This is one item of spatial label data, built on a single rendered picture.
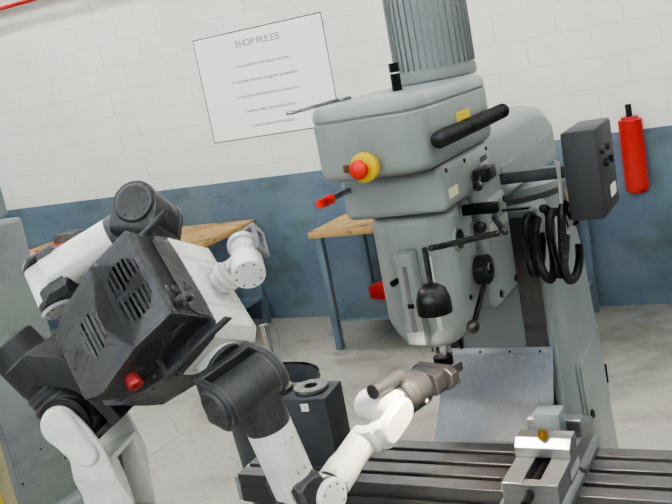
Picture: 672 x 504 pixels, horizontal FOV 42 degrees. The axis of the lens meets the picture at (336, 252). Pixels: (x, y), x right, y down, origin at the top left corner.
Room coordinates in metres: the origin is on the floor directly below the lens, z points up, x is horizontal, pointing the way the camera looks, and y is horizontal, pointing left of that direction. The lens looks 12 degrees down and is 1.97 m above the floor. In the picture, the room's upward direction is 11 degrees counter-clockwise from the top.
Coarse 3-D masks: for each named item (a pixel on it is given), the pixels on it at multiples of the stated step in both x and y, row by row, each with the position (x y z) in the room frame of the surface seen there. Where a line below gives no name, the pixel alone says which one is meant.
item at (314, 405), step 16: (304, 384) 2.17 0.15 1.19; (320, 384) 2.15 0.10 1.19; (336, 384) 2.17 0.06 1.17; (288, 400) 2.12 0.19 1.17; (304, 400) 2.10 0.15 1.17; (320, 400) 2.09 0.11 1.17; (336, 400) 2.14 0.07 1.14; (304, 416) 2.11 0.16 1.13; (320, 416) 2.09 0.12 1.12; (336, 416) 2.12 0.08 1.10; (304, 432) 2.11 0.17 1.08; (320, 432) 2.09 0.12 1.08; (336, 432) 2.11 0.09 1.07; (304, 448) 2.11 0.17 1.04; (320, 448) 2.10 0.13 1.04; (336, 448) 2.09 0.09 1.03; (320, 464) 2.10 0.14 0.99
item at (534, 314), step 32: (512, 192) 2.30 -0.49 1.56; (544, 192) 2.32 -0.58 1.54; (512, 224) 2.24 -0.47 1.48; (544, 224) 2.26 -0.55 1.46; (544, 288) 2.22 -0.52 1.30; (576, 288) 2.39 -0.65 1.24; (480, 320) 2.31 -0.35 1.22; (512, 320) 2.27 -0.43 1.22; (544, 320) 2.22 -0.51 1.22; (576, 320) 2.34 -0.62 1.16; (576, 352) 2.29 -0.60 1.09; (576, 384) 2.25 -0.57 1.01; (608, 416) 2.45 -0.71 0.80
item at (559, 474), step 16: (528, 416) 1.92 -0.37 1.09; (576, 416) 1.87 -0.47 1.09; (576, 432) 1.86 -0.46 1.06; (592, 432) 1.94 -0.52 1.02; (576, 448) 1.80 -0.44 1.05; (592, 448) 1.89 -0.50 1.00; (512, 464) 1.78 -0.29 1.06; (528, 464) 1.77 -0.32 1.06; (544, 464) 1.77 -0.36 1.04; (560, 464) 1.74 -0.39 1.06; (576, 464) 1.79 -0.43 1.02; (512, 480) 1.71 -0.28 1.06; (528, 480) 1.70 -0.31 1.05; (544, 480) 1.69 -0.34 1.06; (560, 480) 1.68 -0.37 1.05; (576, 480) 1.76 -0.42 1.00; (512, 496) 1.70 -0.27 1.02; (544, 496) 1.67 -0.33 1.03; (560, 496) 1.66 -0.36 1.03; (576, 496) 1.71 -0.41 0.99
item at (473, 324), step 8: (480, 256) 1.95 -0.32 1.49; (488, 256) 1.96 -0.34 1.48; (480, 264) 1.93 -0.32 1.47; (488, 264) 1.95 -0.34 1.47; (480, 272) 1.93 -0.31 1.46; (488, 272) 1.94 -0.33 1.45; (480, 280) 1.93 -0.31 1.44; (488, 280) 1.93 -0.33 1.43; (480, 288) 1.90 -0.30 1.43; (480, 296) 1.88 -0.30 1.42; (480, 304) 1.87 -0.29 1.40; (472, 320) 1.82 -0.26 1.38; (472, 328) 1.81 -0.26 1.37
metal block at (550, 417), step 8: (536, 408) 1.88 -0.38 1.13; (544, 408) 1.87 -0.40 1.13; (552, 408) 1.86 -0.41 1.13; (560, 408) 1.85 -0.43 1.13; (536, 416) 1.85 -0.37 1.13; (544, 416) 1.84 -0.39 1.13; (552, 416) 1.83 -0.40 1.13; (560, 416) 1.83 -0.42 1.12; (536, 424) 1.85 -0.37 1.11; (544, 424) 1.84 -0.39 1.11; (552, 424) 1.83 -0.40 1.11; (560, 424) 1.82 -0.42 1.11
